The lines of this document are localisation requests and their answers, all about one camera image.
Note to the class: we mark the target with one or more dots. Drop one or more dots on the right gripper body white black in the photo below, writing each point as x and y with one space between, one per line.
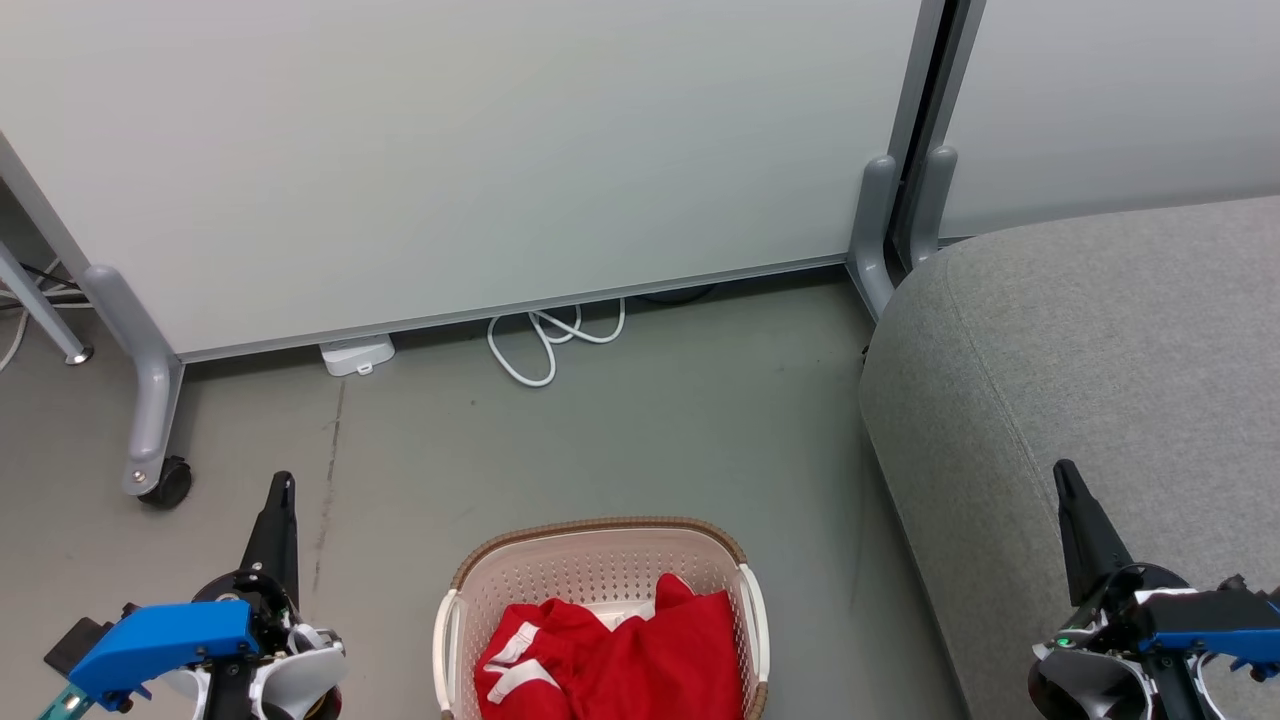
1100 680

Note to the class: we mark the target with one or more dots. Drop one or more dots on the grey upright partition leg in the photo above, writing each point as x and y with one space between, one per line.
930 200
873 230

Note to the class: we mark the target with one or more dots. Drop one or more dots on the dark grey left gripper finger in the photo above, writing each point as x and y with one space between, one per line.
277 530

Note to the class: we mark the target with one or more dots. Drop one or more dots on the grey fabric sofa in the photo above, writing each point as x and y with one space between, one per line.
1080 360

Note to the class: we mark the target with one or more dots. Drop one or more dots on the white partition panel grey frame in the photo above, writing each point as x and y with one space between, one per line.
1110 100
450 150

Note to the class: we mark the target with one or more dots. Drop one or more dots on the grey partition leg with caster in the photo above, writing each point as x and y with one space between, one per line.
152 380

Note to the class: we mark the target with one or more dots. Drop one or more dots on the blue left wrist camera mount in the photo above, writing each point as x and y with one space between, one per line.
160 640

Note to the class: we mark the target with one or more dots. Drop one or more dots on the cream laundry basket brown rim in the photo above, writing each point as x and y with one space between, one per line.
600 560

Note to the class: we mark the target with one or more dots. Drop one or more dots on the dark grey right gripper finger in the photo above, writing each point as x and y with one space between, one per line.
1088 540

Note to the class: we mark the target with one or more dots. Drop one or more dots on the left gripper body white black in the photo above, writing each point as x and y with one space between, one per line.
295 675

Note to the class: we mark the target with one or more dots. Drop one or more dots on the white power adapter box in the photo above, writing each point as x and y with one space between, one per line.
356 354

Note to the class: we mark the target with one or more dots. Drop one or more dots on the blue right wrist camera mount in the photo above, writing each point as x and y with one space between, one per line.
1210 620

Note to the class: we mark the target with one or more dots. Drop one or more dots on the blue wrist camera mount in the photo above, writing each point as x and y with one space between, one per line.
1210 620
160 640

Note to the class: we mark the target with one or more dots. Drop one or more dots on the grey metal table leg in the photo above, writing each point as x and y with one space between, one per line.
40 305

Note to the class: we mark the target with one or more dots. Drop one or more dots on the red garment with white trim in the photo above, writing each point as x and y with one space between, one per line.
640 660

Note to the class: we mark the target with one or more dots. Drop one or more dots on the black caster wheel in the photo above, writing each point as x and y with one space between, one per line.
172 484

